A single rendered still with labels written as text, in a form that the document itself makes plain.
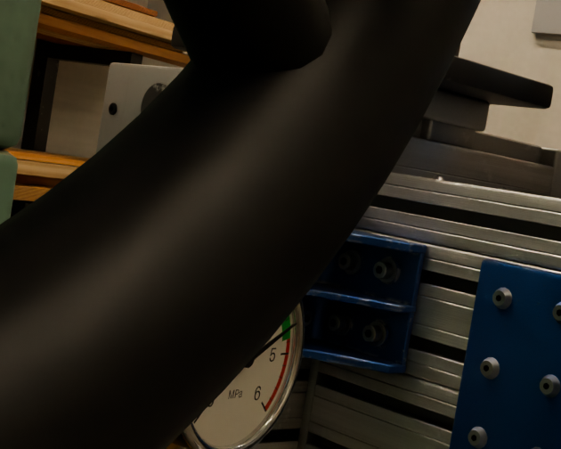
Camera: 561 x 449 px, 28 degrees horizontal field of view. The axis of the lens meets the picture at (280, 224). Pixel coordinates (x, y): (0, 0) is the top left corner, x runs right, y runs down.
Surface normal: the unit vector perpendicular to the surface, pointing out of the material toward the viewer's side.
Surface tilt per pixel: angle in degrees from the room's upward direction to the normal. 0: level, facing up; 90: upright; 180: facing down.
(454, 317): 90
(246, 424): 90
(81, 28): 90
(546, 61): 90
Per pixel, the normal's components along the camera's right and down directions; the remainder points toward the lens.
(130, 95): -0.72, -0.08
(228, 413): 0.82, 0.16
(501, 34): -0.52, -0.04
